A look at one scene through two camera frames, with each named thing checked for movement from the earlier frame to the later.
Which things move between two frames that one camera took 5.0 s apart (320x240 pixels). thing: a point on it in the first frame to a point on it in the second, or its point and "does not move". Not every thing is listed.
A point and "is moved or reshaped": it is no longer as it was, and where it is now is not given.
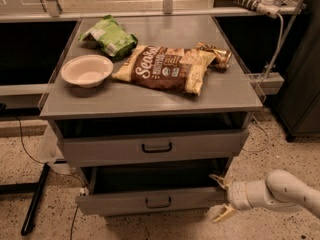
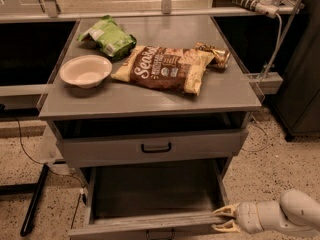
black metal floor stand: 37,188 does not move
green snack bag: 110,36 does not move
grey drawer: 135,190 is moved or reshaped
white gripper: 237,194 to 247,216
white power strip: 265,5 does not move
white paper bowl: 86,70 does not move
